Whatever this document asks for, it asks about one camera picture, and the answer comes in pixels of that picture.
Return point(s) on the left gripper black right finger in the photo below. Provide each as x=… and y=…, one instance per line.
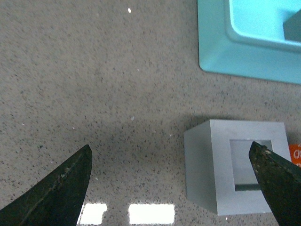
x=280, y=183

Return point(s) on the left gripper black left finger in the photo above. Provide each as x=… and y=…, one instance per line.
x=57, y=199

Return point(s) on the orange cylinder part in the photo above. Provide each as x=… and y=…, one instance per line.
x=295, y=153

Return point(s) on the gray block square hole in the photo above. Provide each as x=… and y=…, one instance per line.
x=219, y=174

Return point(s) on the gray block round hole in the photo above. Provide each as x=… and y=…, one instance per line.
x=292, y=27

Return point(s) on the blue plastic box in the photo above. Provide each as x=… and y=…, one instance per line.
x=246, y=38

